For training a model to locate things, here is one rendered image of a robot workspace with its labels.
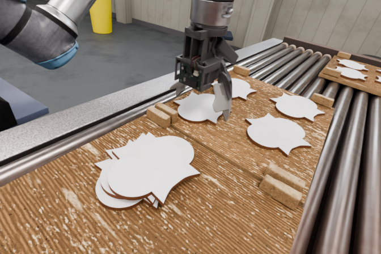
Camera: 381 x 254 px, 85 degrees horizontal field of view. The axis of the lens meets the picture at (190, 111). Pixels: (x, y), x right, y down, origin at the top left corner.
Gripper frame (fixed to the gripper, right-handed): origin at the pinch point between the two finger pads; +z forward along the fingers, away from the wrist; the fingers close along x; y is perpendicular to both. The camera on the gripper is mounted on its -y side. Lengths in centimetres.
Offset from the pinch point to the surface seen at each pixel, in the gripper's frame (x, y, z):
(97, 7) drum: -370, -201, 54
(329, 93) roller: 24, -45, 4
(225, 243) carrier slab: 20.4, 23.9, -0.5
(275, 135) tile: 18.1, -2.1, -0.4
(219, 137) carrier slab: 9.2, 6.4, 0.2
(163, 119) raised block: -1.1, 12.7, -2.5
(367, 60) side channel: 35, -108, 4
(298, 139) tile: 22.4, -4.7, -0.3
